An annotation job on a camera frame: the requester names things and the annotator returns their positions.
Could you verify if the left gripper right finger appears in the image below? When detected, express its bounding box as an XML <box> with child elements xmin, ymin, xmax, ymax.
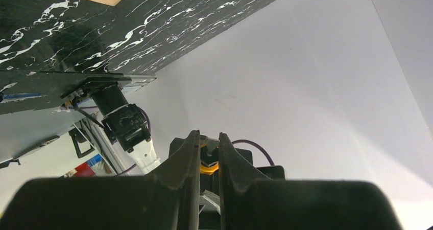
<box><xmin>219</xmin><ymin>133</ymin><xmax>401</xmax><ymax>229</ymax></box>

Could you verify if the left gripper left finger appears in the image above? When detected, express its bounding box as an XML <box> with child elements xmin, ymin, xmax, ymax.
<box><xmin>1</xmin><ymin>130</ymin><xmax>201</xmax><ymax>229</ymax></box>

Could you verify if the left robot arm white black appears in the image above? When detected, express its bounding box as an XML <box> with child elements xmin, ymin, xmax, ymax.
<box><xmin>1</xmin><ymin>84</ymin><xmax>401</xmax><ymax>229</ymax></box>

